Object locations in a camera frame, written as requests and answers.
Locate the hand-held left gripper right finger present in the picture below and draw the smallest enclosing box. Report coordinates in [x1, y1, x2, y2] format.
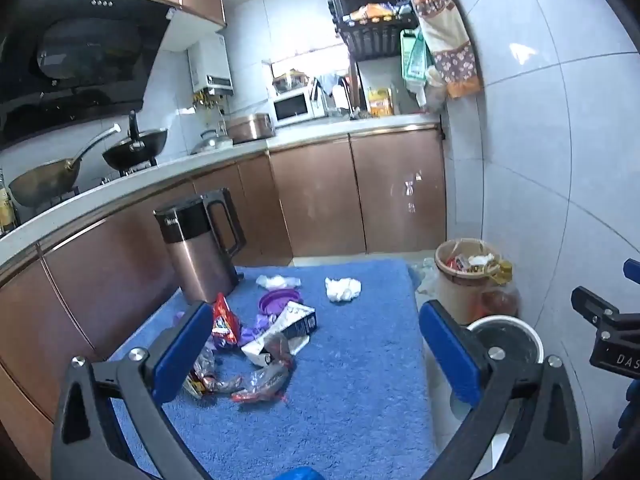
[419, 300, 583, 480]

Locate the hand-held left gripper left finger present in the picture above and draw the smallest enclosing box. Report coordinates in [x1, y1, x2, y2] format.
[51, 301, 216, 480]

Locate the clear wrapper with yellow print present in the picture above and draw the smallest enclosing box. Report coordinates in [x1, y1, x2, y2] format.
[184, 344, 223, 400]

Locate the red snack packet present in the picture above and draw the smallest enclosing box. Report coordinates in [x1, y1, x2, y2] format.
[212, 293, 245, 347]

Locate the white bin with black liner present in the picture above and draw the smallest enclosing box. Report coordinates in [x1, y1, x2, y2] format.
[425, 315, 545, 461]

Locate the purple wrapper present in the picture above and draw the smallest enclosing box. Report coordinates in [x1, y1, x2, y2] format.
[207, 312, 279, 354]

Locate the clear wrapper with red print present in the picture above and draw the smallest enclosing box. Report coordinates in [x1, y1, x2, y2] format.
[231, 332, 297, 404]

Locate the white paper carton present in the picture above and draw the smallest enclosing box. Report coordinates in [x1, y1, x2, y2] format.
[241, 301, 318, 367]

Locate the person's right hand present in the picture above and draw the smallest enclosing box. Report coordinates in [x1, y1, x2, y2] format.
[617, 379, 640, 443]

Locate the beige full waste bin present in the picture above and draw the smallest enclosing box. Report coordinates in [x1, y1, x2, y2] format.
[434, 238, 514, 326]

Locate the orange plastic bag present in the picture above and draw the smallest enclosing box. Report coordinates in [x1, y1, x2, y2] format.
[479, 284, 521, 319]

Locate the clear plastic bag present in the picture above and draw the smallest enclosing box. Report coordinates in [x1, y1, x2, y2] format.
[409, 258, 442, 296]

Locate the copper electric kettle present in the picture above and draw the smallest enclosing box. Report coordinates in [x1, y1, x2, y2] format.
[153, 188, 247, 306]

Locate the purple plastic cup lid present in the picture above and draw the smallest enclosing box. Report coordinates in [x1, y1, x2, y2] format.
[259, 287, 303, 317]

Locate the blue fluffy mat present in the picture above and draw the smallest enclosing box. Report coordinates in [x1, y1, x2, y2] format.
[107, 259, 439, 480]

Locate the crumpled white plastic wrap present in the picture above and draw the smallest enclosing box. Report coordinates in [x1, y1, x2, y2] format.
[256, 274, 303, 291]

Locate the crumpled white tissue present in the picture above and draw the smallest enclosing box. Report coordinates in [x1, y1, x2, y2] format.
[325, 277, 362, 304]

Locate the gas stove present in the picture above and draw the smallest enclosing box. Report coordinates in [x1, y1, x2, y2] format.
[50, 158, 160, 202]

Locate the steel pot lid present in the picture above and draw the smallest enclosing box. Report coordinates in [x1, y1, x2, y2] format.
[190, 130, 234, 155]

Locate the black frying pan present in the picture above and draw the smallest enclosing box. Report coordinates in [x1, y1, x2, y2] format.
[102, 111, 169, 171]

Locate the steel wok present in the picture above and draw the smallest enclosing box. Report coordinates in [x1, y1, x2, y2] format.
[9, 123, 122, 209]

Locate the glass sauce bottle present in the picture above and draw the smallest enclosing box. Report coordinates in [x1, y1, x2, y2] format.
[0, 170, 19, 235]

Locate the yellow food packet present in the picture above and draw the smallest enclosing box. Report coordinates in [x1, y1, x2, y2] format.
[367, 87, 395, 117]

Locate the white microwave oven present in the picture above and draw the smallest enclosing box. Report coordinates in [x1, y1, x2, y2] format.
[272, 87, 327, 128]

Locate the white water heater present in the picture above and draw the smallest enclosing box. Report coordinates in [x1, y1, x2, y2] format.
[187, 35, 236, 95]

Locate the green plastic bag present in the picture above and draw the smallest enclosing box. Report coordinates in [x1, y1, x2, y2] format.
[401, 28, 435, 92]

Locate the black range hood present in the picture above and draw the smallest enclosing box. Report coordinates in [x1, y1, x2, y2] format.
[0, 0, 182, 150]

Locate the floral apron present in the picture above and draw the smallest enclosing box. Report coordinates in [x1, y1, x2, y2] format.
[411, 0, 484, 100]

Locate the black storage rack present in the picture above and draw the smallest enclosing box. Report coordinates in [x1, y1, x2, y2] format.
[321, 0, 422, 116]

